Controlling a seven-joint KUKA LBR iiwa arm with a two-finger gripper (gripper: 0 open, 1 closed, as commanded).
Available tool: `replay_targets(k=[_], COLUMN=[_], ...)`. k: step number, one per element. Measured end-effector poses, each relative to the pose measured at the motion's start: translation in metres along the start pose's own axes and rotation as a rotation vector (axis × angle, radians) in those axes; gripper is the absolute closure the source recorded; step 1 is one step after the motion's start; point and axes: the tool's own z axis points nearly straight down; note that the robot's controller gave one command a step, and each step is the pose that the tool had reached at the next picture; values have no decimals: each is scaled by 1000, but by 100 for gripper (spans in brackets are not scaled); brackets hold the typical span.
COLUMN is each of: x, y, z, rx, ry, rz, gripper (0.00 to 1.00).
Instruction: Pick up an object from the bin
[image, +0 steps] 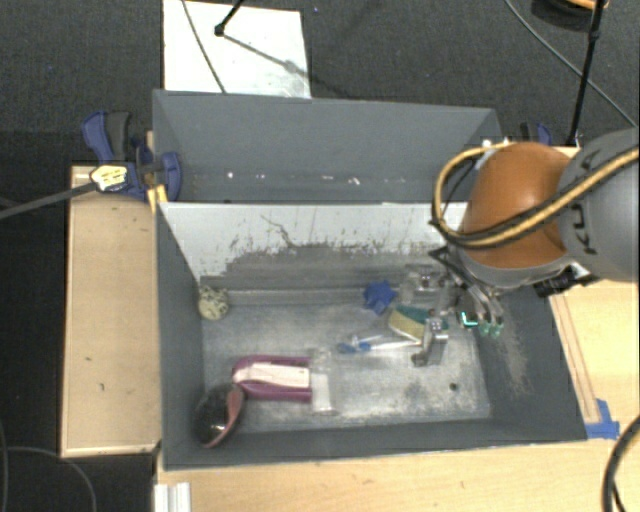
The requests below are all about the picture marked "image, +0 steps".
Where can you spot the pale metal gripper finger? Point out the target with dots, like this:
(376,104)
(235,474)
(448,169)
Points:
(424,281)
(432,345)

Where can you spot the yellow and green sponge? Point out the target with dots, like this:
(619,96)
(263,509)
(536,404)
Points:
(406,321)

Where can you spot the blue toy figure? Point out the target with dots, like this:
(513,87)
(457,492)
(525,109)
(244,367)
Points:
(377,296)

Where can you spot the white and blue toothbrush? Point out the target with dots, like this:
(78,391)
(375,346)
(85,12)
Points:
(380,344)

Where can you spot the grey metal bin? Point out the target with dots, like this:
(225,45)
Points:
(350,240)

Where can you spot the clear plastic packet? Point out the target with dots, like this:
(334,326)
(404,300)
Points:
(322,395)

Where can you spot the cream speckled ball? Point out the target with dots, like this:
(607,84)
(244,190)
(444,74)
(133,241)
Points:
(214,302)

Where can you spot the pale wood board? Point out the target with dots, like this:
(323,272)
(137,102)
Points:
(110,320)

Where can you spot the black cylinder on white bracket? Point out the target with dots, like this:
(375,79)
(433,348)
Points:
(552,284)

